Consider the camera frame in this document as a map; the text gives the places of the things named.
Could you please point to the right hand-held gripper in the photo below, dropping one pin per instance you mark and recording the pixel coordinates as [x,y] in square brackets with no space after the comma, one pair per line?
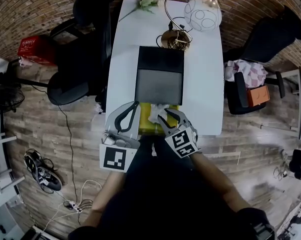
[181,141]

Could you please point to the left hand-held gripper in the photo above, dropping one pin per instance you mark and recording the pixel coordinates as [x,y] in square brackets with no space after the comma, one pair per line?
[120,142]

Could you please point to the white item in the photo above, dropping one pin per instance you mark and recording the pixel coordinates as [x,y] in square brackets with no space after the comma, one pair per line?
[155,112]

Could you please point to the yellow box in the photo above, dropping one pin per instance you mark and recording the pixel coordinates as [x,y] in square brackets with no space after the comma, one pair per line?
[146,120]

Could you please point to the black box lid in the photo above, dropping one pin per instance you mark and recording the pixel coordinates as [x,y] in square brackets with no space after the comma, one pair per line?
[159,84]

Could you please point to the person's right forearm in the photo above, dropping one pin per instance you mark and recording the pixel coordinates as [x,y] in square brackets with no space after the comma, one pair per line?
[215,176]

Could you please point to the person's left forearm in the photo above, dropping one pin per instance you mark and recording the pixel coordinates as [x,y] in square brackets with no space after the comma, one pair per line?
[107,196]

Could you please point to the orange box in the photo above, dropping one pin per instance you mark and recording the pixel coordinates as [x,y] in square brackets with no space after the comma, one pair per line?
[258,96]

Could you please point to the red box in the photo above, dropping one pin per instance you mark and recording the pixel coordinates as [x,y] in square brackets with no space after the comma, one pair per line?
[31,47]

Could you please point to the black office chair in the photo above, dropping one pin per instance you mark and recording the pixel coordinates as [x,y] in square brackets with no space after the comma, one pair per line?
[270,41]
[77,66]

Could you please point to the person's dark clothing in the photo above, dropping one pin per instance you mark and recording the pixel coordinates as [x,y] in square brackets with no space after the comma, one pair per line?
[165,196]

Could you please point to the pink checked cloth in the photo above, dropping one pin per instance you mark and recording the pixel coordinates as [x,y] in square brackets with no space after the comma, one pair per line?
[250,71]

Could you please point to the white power strip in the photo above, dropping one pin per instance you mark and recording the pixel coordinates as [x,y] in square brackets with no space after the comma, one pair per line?
[73,206]

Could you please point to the gold lamp with white globe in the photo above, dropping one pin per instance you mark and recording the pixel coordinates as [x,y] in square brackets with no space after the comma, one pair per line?
[202,15]

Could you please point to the artificial pale flower stem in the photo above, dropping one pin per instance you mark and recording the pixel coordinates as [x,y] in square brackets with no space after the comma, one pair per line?
[147,2]

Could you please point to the black floor fan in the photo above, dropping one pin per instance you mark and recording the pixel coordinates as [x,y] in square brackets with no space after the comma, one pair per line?
[7,96]

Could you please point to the white shelf unit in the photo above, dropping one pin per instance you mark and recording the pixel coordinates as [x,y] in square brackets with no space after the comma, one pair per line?
[0,154]

